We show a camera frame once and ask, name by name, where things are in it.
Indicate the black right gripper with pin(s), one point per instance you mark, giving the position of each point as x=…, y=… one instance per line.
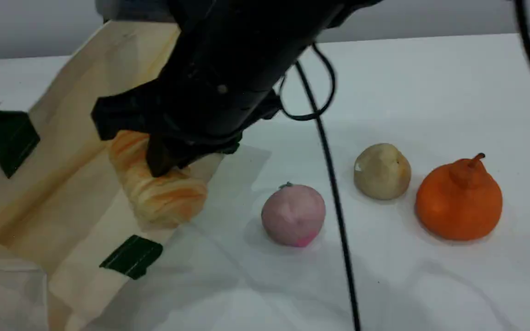
x=223, y=82

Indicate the long ridged bread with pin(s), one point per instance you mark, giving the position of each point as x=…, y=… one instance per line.
x=164, y=197

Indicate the beige pear toy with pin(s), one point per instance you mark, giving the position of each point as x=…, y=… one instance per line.
x=381, y=172

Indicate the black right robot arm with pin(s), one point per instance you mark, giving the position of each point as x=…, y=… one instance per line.
x=269, y=11

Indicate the pink round peach toy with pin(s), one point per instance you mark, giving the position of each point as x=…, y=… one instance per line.
x=292, y=216

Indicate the orange tangerine with stem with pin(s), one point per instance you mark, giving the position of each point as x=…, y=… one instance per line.
x=458, y=202

